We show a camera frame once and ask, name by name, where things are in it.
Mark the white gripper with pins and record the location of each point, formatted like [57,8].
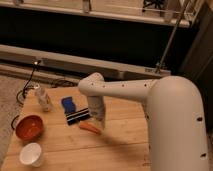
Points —
[97,109]

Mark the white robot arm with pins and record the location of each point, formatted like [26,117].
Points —
[174,112]

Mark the white cup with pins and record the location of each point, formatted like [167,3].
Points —
[31,155]

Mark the metal pole stand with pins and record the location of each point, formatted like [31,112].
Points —
[179,18]

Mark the white plastic bottle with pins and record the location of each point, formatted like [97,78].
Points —
[43,98]

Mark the blue sponge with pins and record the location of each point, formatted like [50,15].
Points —
[68,105]

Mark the red bowl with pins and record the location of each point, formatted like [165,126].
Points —
[29,128]

